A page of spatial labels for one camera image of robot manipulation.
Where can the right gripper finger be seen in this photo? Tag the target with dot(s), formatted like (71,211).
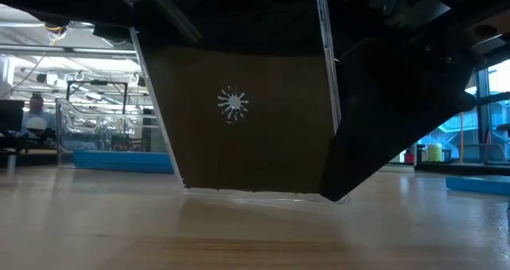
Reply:
(390,110)

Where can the yellow-green cup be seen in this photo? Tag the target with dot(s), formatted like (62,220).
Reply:
(435,152)

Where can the small red object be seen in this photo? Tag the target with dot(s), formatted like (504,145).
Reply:
(409,158)

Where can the clear plastic bin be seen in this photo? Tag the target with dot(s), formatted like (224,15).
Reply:
(63,142)

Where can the black overhead camera frame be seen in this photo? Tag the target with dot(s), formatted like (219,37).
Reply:
(99,83)

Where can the person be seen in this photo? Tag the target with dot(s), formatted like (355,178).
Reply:
(36,104)

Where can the black table frame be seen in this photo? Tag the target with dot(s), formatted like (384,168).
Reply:
(458,169)

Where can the white round object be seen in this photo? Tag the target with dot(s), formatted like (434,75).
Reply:
(36,126)

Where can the long ceiling tube light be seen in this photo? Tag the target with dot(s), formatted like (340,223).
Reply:
(40,48)

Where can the black monitor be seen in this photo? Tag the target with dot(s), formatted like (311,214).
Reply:
(11,116)

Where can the clear jewel case black tray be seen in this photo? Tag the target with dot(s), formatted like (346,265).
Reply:
(239,150)

